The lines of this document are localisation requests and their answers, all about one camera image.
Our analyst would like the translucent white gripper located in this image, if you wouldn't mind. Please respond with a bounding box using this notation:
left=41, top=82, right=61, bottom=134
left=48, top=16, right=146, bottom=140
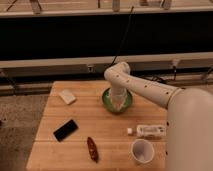
left=110, top=90, right=127, bottom=112

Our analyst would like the green ceramic bowl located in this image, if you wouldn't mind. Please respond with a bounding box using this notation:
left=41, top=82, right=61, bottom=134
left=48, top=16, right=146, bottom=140
left=102, top=88, right=133, bottom=114

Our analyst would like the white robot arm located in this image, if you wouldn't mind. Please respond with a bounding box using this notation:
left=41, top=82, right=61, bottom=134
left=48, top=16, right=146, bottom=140
left=104, top=62, right=213, bottom=171

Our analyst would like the white sponge block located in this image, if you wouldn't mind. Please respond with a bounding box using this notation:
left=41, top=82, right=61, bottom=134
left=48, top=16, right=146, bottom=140
left=59, top=89, right=76, bottom=105

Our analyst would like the clear plastic bottle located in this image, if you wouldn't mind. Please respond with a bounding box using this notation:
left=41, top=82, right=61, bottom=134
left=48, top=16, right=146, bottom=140
left=127, top=124, right=166, bottom=138

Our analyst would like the dried red chili pepper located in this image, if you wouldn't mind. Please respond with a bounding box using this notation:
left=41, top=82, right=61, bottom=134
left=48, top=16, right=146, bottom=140
left=87, top=137, right=99, bottom=162

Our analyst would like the white paper cup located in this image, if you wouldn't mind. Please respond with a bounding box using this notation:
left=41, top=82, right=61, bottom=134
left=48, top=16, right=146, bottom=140
left=131, top=139, right=155, bottom=164

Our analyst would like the black smartphone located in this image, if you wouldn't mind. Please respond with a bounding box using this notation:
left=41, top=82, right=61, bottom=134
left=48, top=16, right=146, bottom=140
left=53, top=120, right=78, bottom=141

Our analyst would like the black cable behind table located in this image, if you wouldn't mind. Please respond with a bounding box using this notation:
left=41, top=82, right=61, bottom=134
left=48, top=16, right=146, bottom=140
left=146, top=75, right=174, bottom=86

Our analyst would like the black hanging cable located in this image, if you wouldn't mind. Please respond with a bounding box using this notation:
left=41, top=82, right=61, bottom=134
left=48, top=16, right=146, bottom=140
left=109, top=4, right=135, bottom=68

